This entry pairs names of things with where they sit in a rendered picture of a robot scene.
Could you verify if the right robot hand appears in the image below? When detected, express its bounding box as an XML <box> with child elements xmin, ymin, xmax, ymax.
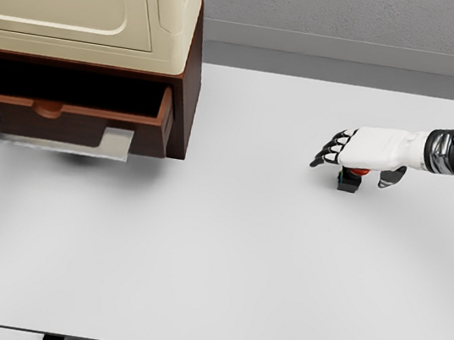
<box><xmin>307</xmin><ymin>118</ymin><xmax>413</xmax><ymax>193</ymax></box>

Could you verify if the black switch with red button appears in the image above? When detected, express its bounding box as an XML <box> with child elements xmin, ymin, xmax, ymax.
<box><xmin>335</xmin><ymin>164</ymin><xmax>371</xmax><ymax>196</ymax></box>

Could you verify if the brown wooden cabinet drawer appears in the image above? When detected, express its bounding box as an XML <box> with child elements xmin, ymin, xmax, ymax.
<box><xmin>0</xmin><ymin>61</ymin><xmax>178</xmax><ymax>162</ymax></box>

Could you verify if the brown wooden cabinet beige top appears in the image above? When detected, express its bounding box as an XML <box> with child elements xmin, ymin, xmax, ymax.
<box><xmin>0</xmin><ymin>0</ymin><xmax>216</xmax><ymax>163</ymax></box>

